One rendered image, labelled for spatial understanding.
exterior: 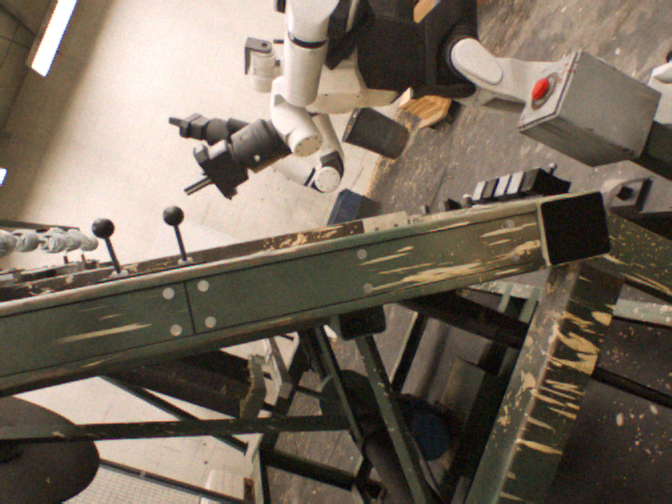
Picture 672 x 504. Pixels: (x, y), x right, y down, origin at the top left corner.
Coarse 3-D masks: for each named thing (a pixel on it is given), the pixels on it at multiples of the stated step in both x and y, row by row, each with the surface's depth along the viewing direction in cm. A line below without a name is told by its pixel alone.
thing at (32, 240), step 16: (0, 224) 143; (16, 224) 154; (32, 224) 166; (0, 240) 123; (16, 240) 131; (32, 240) 144; (48, 240) 160; (64, 240) 166; (80, 240) 187; (96, 240) 205; (0, 256) 127
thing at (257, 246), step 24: (384, 216) 139; (264, 240) 133; (288, 240) 134; (312, 240) 135; (144, 264) 127; (168, 264) 128; (0, 288) 121; (24, 288) 122; (48, 288) 123; (72, 288) 124
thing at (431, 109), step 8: (408, 96) 452; (424, 96) 427; (432, 96) 427; (400, 104) 471; (408, 104) 455; (416, 104) 447; (424, 104) 442; (432, 104) 436; (440, 104) 428; (448, 104) 431; (416, 112) 467; (424, 112) 463; (432, 112) 454; (440, 112) 438; (424, 120) 479; (432, 120) 452; (448, 120) 435; (432, 128) 481
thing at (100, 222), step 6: (96, 222) 87; (102, 222) 87; (108, 222) 88; (96, 228) 87; (102, 228) 87; (108, 228) 88; (114, 228) 89; (96, 234) 88; (102, 234) 88; (108, 234) 88; (108, 240) 90; (108, 246) 90; (114, 252) 92; (114, 258) 92; (114, 264) 92; (120, 270) 94; (126, 270) 95; (114, 276) 93
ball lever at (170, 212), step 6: (168, 210) 90; (174, 210) 90; (180, 210) 91; (168, 216) 89; (174, 216) 89; (180, 216) 90; (168, 222) 90; (174, 222) 90; (180, 222) 91; (174, 228) 92; (180, 234) 93; (180, 240) 93; (180, 246) 94; (180, 252) 95; (186, 258) 96; (192, 258) 97; (180, 264) 96
